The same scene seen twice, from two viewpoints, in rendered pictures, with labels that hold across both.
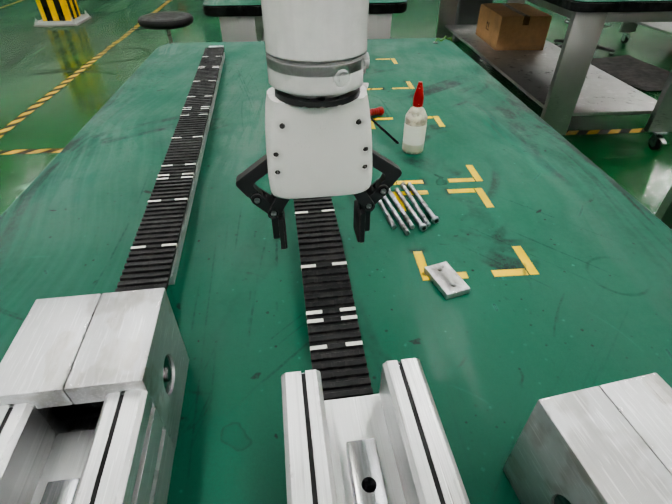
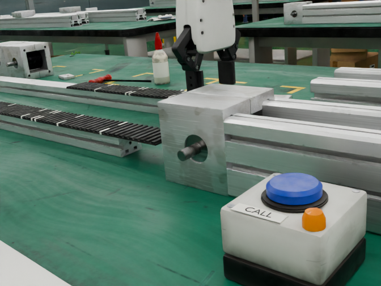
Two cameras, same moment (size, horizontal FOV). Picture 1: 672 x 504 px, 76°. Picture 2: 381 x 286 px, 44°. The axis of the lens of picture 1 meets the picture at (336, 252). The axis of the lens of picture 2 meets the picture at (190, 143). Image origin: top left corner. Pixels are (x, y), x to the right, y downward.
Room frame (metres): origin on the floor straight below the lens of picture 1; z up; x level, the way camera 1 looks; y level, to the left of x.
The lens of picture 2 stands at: (-0.16, 0.55, 0.99)
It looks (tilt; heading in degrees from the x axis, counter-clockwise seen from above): 18 degrees down; 319
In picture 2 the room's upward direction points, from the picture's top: 5 degrees counter-clockwise
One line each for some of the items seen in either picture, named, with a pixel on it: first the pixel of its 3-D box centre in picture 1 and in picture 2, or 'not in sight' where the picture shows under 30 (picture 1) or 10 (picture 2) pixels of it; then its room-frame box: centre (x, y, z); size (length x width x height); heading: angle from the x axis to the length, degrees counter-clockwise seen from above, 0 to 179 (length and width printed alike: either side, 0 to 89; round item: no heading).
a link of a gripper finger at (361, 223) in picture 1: (370, 209); (229, 63); (0.39, -0.04, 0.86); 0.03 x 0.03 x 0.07; 8
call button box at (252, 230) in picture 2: not in sight; (300, 228); (0.03, 0.28, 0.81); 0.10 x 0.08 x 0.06; 98
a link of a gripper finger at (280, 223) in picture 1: (269, 217); (189, 75); (0.38, 0.07, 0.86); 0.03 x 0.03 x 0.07; 8
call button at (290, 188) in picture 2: not in sight; (293, 193); (0.03, 0.29, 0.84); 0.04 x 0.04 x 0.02
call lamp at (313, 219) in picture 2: not in sight; (313, 217); (-0.01, 0.31, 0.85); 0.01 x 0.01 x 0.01
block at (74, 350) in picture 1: (90, 376); (212, 138); (0.21, 0.20, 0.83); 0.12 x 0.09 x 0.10; 98
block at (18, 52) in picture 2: not in sight; (24, 61); (1.18, -0.01, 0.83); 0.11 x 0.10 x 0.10; 95
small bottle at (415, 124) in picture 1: (416, 117); (159, 58); (0.71, -0.14, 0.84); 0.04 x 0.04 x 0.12
